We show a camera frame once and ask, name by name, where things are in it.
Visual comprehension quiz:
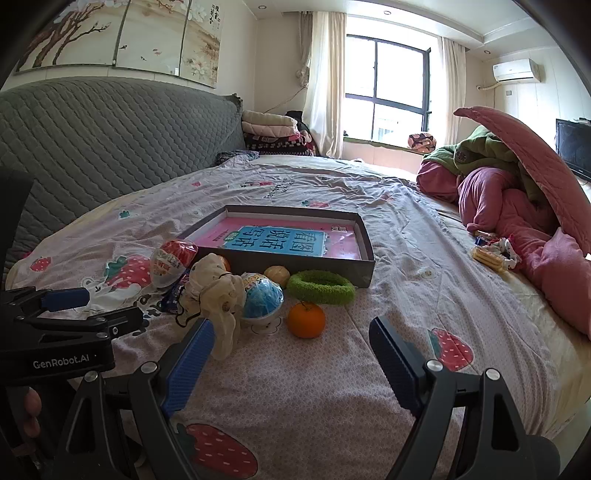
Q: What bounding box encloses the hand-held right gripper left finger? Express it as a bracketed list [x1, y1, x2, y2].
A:
[44, 318, 217, 480]

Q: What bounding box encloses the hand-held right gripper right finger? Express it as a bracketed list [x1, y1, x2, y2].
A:
[368, 316, 561, 480]

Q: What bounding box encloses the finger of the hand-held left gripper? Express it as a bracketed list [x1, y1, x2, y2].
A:
[0, 286, 91, 321]
[25, 307, 145, 343]

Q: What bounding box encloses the blue cookie packet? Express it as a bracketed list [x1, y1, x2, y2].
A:
[159, 272, 192, 315]

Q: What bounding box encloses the cream plush toy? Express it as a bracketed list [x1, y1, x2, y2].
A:
[178, 253, 247, 361]

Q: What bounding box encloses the green fuzzy scrunchie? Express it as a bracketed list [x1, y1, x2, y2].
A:
[286, 270, 357, 306]

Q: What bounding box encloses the blue toy egg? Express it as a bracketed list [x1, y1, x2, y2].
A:
[240, 272, 284, 330]

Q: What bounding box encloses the dark grey shallow box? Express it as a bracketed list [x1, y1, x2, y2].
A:
[178, 204, 376, 289]

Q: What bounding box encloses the walnut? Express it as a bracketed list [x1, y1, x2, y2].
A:
[263, 264, 291, 289]

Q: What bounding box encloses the person's left hand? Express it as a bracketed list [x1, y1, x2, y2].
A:
[21, 387, 45, 439]

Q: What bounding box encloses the strawberry print bed sheet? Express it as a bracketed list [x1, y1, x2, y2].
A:
[7, 154, 591, 480]

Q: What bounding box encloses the yellow wafer packet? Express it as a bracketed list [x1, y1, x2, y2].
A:
[471, 247, 506, 273]

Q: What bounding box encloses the pink and blue book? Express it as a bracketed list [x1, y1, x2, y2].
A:
[194, 220, 363, 261]

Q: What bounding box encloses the grey quilted headboard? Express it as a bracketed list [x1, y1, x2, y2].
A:
[0, 76, 245, 268]

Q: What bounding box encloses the pink quilt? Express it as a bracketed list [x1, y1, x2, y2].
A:
[417, 159, 591, 340]

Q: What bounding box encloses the dark blue cloth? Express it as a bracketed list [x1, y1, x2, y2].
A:
[217, 150, 259, 167]

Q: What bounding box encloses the patterned bag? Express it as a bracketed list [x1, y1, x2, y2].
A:
[409, 132, 437, 154]

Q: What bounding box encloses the green blanket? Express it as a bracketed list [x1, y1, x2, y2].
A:
[422, 127, 550, 204]

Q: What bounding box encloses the dark patterned folded blanket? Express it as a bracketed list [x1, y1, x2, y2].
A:
[244, 134, 317, 157]

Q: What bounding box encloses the pink folded blanket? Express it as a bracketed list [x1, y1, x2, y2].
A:
[242, 124, 305, 139]

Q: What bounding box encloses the cream folded blanket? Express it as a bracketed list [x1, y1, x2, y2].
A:
[241, 110, 300, 127]

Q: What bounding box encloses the black clothing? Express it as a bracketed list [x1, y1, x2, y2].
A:
[285, 111, 315, 136]

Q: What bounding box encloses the black framed window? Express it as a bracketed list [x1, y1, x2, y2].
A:
[344, 34, 432, 144]

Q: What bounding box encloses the cream curtain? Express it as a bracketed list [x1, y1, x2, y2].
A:
[438, 37, 467, 148]
[302, 11, 347, 158]

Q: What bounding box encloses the black television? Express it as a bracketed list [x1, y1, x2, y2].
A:
[555, 119, 591, 181]

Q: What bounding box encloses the white air conditioner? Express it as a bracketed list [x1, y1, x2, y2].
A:
[492, 59, 541, 84]

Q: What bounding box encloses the floral wall painting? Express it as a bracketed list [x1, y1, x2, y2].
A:
[14, 0, 225, 88]

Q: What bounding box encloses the wall cable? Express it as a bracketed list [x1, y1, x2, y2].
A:
[265, 87, 306, 114]

